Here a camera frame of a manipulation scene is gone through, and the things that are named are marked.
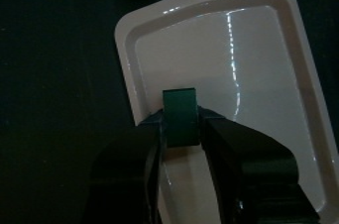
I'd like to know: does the white rectangular plastic plate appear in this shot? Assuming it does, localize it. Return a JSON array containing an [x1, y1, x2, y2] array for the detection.
[[113, 0, 339, 224]]

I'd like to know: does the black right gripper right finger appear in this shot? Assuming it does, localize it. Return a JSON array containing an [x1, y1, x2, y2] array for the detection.
[[196, 105, 321, 224]]

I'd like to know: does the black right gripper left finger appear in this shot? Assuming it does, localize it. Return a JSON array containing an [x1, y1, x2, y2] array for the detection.
[[80, 108, 166, 224]]

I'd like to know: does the green seaweed-wrapped sushi piece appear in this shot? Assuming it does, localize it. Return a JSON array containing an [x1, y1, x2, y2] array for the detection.
[[161, 87, 201, 149]]

